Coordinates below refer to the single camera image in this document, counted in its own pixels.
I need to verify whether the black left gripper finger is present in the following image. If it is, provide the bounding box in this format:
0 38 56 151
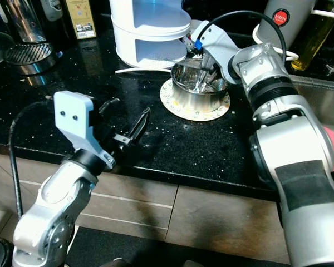
116 112 151 146
116 108 149 138

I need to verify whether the stainless steel pot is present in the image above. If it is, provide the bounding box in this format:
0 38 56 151
170 58 227 112

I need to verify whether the white mug with print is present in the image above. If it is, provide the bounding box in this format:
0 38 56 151
183 19 207 54

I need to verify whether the round floral print plate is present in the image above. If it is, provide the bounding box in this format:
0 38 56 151
160 78 231 122

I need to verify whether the white tiered plastic container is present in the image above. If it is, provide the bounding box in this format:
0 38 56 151
110 0 192 71

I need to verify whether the grey thermos with red label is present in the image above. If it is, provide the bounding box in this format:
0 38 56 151
253 0 322 57

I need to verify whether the yellow oil bottle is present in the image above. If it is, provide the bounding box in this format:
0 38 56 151
291 4 334 73

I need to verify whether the stainless steel sink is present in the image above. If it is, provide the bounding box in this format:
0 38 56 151
289 74 334 137

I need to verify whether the yellow printed carton box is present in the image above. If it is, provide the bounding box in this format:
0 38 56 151
64 0 99 41

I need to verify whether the grey cabinet front with drawers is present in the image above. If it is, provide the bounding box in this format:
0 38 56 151
0 149 181 234

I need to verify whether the plain grey cabinet front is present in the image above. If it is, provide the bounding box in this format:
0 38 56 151
164 185 293 265

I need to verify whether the clear glass jar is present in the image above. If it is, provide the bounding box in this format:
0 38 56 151
2 0 49 45

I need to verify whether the black robot foot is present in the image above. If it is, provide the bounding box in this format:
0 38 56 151
0 236 15 267

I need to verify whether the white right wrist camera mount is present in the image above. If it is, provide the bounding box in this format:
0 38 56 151
192 22 244 85

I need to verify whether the light grey left wrist camera mount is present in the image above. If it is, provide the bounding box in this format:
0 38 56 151
54 91 115 169

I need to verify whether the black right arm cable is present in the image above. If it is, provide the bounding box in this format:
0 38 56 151
196 9 288 56

